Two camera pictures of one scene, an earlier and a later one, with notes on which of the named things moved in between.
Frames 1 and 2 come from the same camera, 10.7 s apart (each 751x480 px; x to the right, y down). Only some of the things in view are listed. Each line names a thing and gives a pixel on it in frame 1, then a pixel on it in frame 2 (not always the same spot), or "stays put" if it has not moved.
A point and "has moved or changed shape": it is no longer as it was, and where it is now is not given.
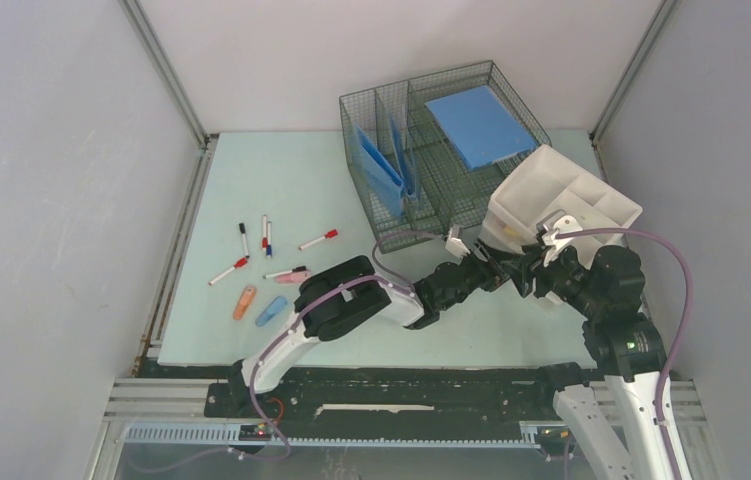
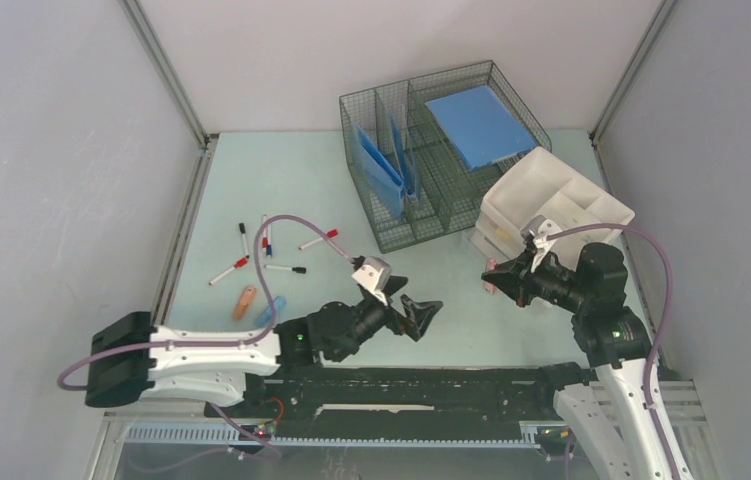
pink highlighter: [293, 277] has moved or changed shape
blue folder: [406, 161] stays put
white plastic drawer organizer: [552, 184] stays put
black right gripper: [530, 264] stays put
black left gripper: [492, 274] → [417, 312]
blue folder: [480, 126] stays put
